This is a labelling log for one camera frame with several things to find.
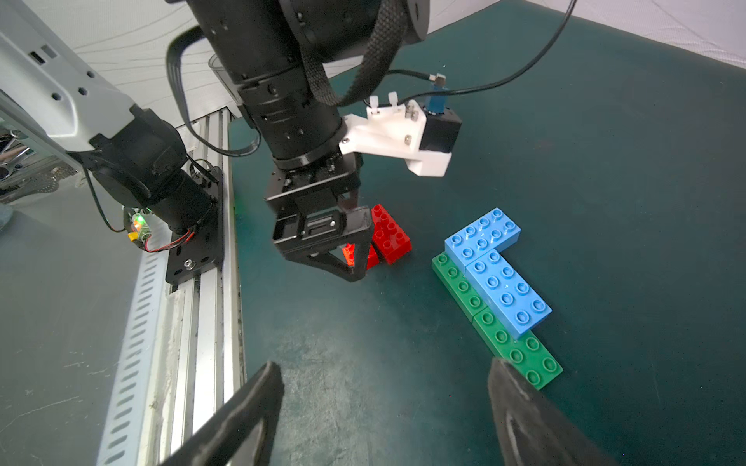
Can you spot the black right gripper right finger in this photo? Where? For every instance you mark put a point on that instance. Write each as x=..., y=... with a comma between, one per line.
x=530, y=429

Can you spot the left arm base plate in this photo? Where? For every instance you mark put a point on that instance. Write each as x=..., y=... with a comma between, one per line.
x=206, y=249

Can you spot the left controller board with wires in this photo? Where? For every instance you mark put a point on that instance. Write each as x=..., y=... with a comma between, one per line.
x=139, y=232

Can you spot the large green lego brick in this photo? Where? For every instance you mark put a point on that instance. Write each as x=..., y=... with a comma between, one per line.
x=527, y=354

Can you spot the aluminium front rail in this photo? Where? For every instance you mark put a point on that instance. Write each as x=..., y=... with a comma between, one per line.
x=182, y=355

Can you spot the small blue lego brick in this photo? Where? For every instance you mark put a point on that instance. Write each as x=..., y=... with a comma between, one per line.
x=493, y=231

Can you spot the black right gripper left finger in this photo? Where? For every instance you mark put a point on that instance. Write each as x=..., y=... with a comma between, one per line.
x=245, y=426

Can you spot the long blue lego brick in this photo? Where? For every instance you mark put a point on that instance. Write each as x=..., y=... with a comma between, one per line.
x=515, y=303

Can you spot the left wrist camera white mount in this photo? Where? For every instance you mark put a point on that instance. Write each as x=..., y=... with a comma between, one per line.
x=423, y=140

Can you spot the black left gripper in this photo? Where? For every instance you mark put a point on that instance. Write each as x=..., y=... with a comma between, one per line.
x=317, y=212

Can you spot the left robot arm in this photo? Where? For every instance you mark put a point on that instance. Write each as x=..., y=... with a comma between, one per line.
x=294, y=65

